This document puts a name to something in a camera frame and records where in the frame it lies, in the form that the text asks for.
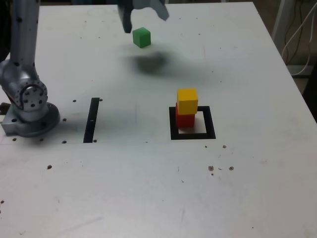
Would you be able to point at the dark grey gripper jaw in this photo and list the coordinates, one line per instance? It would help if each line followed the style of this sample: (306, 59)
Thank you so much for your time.
(125, 19)

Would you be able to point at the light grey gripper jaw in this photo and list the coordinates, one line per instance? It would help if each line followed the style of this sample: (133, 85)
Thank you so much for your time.
(158, 7)

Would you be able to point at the green cube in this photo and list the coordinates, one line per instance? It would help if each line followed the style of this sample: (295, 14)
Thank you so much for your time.
(141, 37)

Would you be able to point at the yellow cube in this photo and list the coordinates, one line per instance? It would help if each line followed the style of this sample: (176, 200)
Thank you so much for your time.
(187, 101)

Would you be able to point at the red cube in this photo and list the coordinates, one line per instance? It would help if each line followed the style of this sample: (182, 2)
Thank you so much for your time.
(184, 121)

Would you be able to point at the black tape square outline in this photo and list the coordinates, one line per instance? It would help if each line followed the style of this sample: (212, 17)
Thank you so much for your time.
(190, 136)

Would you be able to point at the black tape strip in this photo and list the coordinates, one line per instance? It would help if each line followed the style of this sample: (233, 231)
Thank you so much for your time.
(90, 124)

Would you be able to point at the white furniture leg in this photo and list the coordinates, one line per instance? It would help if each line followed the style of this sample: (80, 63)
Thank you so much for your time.
(278, 22)

